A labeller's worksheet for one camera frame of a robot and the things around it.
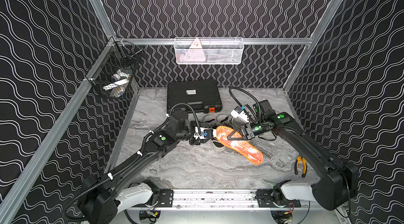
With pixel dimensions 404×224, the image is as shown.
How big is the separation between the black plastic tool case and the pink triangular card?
9.0 inches

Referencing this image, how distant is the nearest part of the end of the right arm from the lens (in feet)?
2.02

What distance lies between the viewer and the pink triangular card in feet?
2.94

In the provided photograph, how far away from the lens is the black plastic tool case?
1.05m

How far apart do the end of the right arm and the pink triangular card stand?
480mm

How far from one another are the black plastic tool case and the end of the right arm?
0.39 m
